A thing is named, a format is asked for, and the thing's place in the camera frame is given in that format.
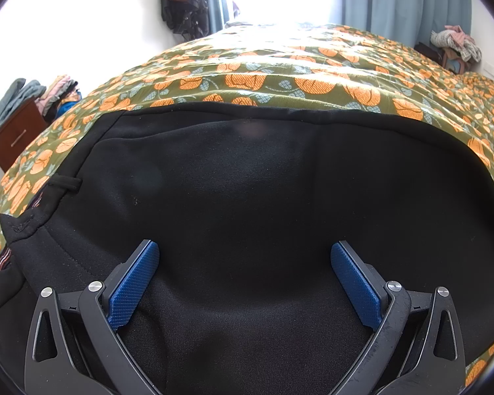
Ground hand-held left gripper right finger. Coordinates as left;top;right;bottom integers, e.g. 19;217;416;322
330;240;467;395

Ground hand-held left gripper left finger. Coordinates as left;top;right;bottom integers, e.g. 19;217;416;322
24;239;165;395

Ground black pants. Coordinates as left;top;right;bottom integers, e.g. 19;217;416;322
0;102;494;395

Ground blue cloth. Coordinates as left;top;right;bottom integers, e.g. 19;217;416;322
58;99;83;118

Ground brown wooden cabinet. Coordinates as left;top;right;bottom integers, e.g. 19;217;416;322
0;101;48;171

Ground green orange floral blanket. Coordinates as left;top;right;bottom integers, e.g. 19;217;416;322
0;22;494;387

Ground pile of folded clothes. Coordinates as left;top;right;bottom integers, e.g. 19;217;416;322
37;75;83;116

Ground grey cloth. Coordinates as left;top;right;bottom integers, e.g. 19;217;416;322
0;78;46;175

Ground wooden stool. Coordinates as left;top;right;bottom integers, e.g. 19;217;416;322
442;47;470;75

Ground black box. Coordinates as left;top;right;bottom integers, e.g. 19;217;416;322
414;42;449;64

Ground pile of crumpled clothes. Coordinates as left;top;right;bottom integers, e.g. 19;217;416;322
430;25;482;63

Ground dark hanging coats and bags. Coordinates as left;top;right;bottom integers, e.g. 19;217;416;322
160;0;210;36

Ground wide blue curtain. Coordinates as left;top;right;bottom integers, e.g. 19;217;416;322
340;0;474;50

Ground narrow blue curtain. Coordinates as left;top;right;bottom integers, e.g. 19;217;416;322
208;0;227;34

